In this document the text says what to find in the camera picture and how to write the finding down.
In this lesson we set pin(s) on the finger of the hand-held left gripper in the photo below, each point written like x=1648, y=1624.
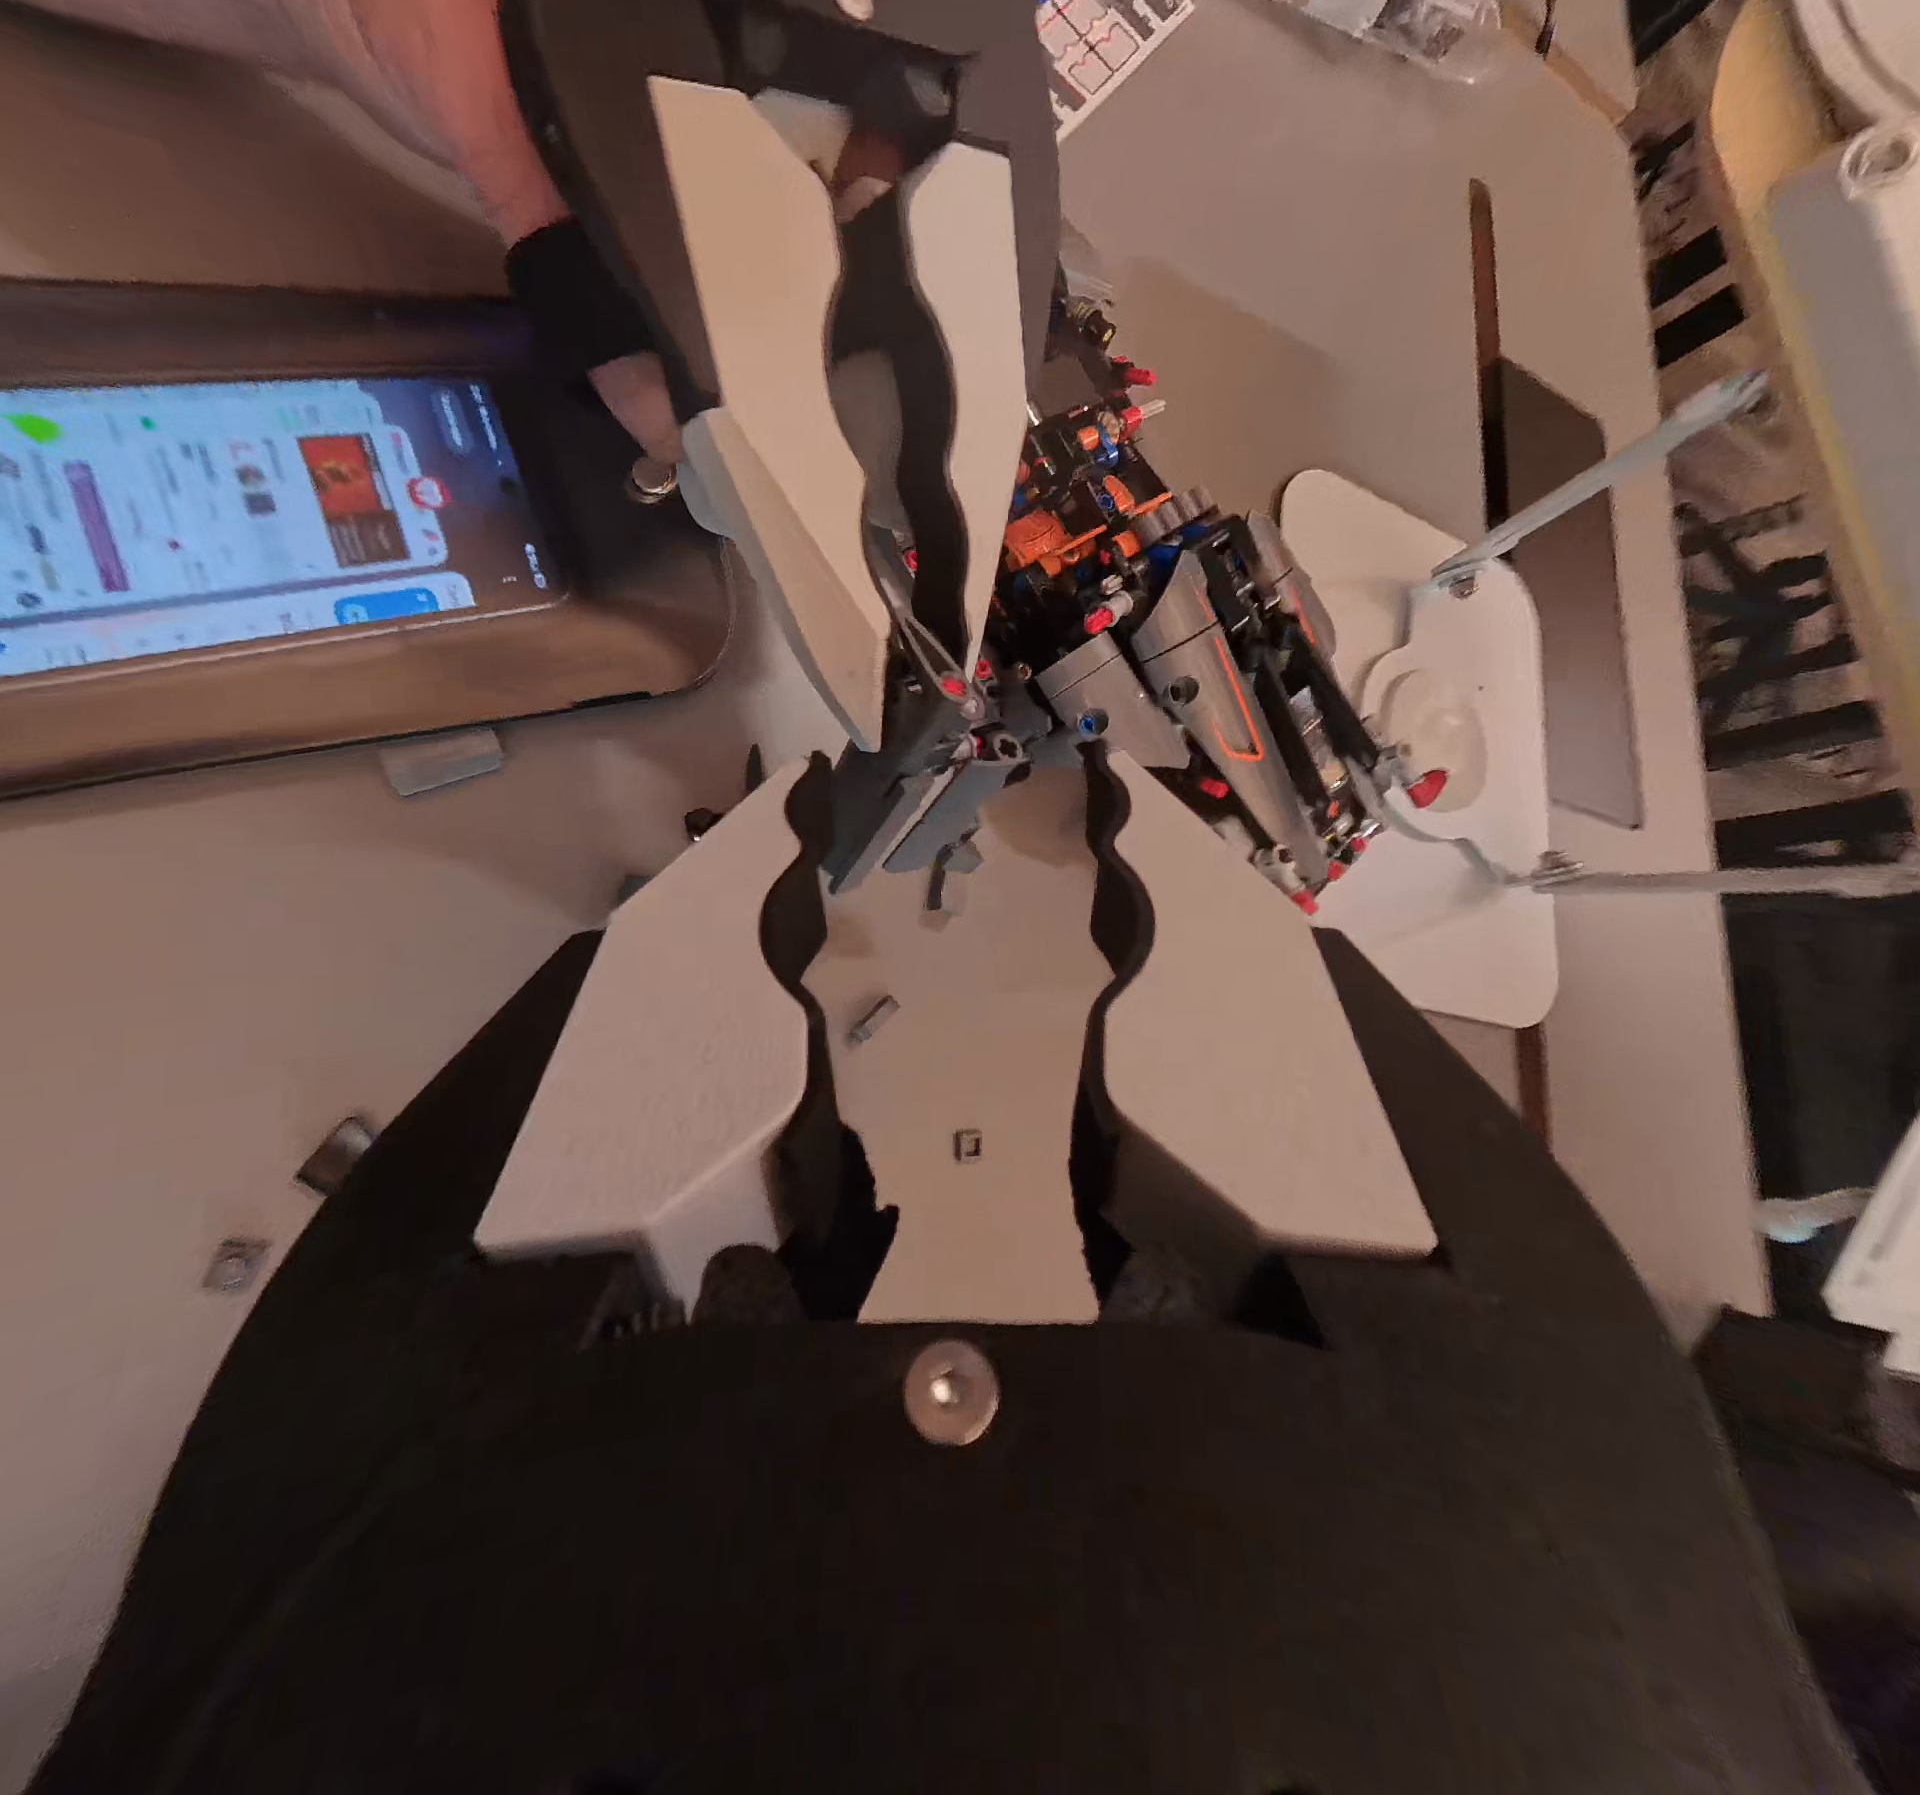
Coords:
x=982, y=326
x=750, y=296

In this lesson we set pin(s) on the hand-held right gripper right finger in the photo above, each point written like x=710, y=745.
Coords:
x=1244, y=1075

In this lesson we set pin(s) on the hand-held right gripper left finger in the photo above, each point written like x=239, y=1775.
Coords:
x=661, y=1075

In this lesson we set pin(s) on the small lego beam assembly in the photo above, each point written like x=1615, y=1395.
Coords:
x=917, y=807

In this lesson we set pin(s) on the scattered loose lego pieces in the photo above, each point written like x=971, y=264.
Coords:
x=876, y=1025

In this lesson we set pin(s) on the lego sticker sheet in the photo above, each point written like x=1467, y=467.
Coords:
x=1110, y=24

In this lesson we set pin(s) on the grey and black lego car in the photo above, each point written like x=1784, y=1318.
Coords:
x=1201, y=654

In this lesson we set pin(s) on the person's left hand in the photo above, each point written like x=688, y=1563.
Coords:
x=645, y=406

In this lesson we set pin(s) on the white book stand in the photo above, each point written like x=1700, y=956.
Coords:
x=1485, y=926

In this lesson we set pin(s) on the small grey metal tab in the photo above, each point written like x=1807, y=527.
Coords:
x=442, y=764

